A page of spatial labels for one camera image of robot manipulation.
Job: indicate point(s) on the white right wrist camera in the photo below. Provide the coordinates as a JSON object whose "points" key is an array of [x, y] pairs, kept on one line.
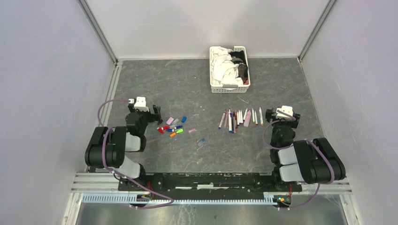
{"points": [[284, 112]]}

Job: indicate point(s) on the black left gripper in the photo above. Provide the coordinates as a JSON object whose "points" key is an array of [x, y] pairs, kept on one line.
{"points": [[153, 117]]}

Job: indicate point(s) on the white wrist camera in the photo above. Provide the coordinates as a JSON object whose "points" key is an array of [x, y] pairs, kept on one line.
{"points": [[284, 112], [140, 104]]}

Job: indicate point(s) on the red capped white marker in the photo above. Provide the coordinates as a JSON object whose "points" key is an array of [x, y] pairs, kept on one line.
{"points": [[255, 118]]}

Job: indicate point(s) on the black cloth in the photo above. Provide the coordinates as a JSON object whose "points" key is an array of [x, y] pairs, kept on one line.
{"points": [[238, 58]]}

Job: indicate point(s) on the clear blue pen cap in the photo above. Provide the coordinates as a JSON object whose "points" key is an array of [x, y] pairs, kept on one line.
{"points": [[200, 142]]}

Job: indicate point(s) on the clear red ballpoint pen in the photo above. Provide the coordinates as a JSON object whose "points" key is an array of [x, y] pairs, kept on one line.
{"points": [[235, 121]]}

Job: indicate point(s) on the blue capped thick marker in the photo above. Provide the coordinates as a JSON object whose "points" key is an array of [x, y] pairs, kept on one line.
{"points": [[230, 121]]}

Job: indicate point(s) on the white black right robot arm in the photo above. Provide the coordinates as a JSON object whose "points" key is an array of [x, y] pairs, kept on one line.
{"points": [[304, 161]]}

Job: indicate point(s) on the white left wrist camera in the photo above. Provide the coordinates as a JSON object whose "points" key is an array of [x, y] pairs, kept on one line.
{"points": [[140, 104]]}

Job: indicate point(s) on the clear blue ballpoint pen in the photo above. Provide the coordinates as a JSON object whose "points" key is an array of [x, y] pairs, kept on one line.
{"points": [[222, 120]]}

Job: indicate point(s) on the orange capped white marker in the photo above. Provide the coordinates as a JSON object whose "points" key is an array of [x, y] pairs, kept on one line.
{"points": [[261, 116]]}

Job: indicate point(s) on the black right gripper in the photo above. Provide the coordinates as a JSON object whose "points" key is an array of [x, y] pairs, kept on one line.
{"points": [[270, 115]]}

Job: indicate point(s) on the pink gel pen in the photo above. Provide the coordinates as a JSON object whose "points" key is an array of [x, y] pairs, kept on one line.
{"points": [[226, 122]]}

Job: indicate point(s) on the white plastic basket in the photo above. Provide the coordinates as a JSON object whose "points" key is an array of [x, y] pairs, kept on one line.
{"points": [[231, 88]]}

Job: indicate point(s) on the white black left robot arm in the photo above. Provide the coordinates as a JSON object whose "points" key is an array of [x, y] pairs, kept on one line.
{"points": [[113, 144]]}

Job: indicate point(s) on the white cloth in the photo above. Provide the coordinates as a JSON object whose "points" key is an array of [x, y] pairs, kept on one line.
{"points": [[222, 70]]}

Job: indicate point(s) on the white slotted cable duct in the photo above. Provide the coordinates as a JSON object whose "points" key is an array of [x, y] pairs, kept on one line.
{"points": [[135, 199]]}

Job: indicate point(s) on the pink gel pen cap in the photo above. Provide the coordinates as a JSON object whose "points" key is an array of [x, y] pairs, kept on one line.
{"points": [[192, 130]]}

